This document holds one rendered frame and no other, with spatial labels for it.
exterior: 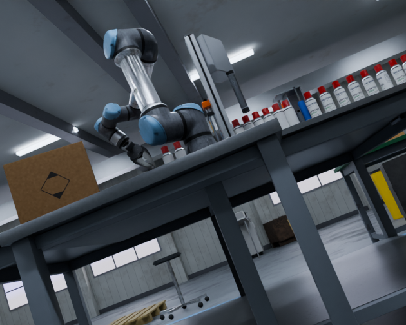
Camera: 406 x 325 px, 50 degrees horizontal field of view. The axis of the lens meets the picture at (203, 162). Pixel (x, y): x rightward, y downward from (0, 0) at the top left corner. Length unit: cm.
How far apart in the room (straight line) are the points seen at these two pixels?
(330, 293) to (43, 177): 109
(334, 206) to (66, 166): 1104
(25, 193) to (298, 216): 100
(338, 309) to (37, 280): 86
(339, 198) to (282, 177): 1122
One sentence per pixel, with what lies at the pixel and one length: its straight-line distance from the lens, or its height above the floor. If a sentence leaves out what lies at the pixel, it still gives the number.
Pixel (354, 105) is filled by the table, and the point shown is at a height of 82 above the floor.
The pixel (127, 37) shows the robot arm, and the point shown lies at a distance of 184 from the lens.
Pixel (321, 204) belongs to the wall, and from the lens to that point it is 1239.
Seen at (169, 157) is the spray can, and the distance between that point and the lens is 206.
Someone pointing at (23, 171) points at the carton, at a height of 107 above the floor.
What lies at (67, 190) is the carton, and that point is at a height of 95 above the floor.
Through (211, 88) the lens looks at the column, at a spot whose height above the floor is 122.
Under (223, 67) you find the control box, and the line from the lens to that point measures 209.
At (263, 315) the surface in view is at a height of 31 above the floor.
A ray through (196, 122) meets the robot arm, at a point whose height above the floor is 102.
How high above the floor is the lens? 56
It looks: 11 degrees up
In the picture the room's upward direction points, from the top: 22 degrees counter-clockwise
